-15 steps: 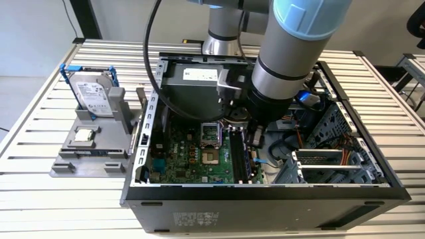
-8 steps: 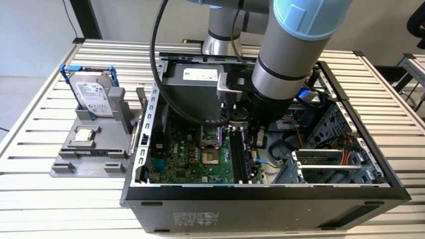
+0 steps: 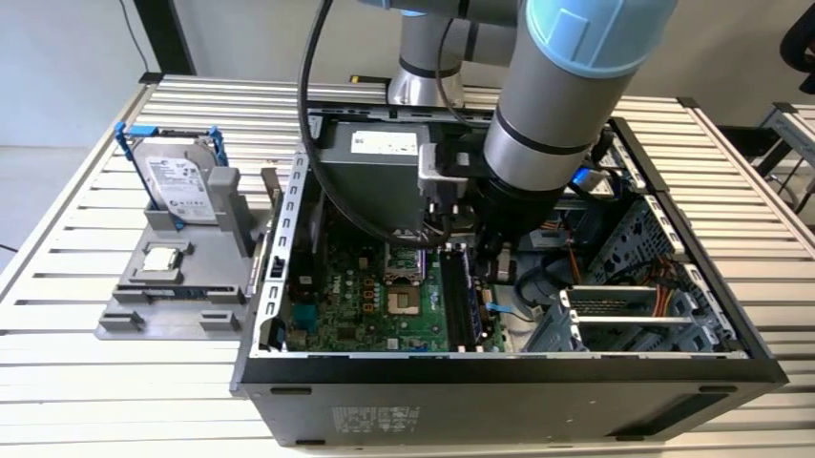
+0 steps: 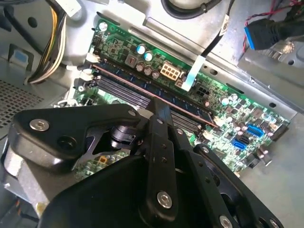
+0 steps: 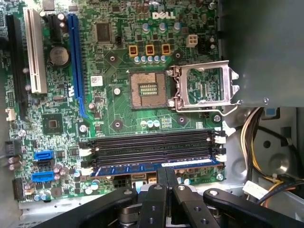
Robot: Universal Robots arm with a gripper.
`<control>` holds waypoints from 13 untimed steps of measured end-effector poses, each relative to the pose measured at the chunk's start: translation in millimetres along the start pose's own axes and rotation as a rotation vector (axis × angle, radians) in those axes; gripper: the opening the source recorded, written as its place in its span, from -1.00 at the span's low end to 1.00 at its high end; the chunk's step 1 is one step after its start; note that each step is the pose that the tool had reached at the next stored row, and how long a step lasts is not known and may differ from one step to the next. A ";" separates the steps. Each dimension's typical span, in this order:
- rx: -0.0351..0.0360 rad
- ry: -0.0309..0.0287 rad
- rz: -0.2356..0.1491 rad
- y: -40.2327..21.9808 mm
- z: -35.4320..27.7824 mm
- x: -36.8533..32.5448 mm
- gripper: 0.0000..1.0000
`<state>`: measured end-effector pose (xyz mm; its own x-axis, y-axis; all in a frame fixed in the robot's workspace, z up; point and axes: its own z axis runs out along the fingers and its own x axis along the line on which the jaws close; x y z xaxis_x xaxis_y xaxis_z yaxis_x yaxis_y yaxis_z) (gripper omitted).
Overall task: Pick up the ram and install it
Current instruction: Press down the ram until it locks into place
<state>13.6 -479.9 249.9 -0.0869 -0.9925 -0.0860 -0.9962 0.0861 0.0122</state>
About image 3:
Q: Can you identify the CPU socket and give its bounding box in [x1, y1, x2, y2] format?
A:
[379, 283, 427, 317]

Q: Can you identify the hard disk in blue carrier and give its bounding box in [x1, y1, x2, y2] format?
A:
[113, 122, 231, 233]

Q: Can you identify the black open PC case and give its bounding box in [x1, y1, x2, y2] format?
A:
[228, 98, 791, 448]

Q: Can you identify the black camera mount frame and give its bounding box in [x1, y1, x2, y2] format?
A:
[436, 142, 492, 178]

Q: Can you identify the black upright post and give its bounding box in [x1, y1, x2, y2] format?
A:
[131, 0, 197, 77]

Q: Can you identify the perforated metal drive cage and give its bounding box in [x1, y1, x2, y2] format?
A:
[584, 193, 688, 287]

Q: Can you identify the black looped cable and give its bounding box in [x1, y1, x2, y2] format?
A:
[513, 265, 566, 322]

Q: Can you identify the grey parts rack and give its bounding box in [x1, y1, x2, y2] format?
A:
[95, 164, 281, 341]

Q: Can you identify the neighbouring metal table frame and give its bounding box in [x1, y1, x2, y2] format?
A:
[718, 102, 815, 211]

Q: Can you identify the metal disk bay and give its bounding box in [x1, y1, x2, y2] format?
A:
[524, 281, 734, 357]

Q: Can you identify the grey power supply unit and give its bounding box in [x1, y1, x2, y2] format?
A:
[315, 121, 435, 230]

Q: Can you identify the silver CPU chip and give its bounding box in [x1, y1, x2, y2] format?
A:
[140, 246, 183, 272]

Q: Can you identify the green Dell motherboard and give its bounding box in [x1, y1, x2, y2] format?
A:
[283, 233, 511, 354]

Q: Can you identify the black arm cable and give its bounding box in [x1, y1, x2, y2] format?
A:
[296, 0, 460, 249]

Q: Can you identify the metal socket cover frame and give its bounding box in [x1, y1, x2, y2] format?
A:
[384, 240, 427, 283]

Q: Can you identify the black office chair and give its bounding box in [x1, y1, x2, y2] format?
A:
[779, 0, 815, 96]

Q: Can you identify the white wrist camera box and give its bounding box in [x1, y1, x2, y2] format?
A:
[416, 142, 464, 192]

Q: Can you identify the red yellow power wire bundle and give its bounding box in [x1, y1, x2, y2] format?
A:
[647, 256, 684, 320]

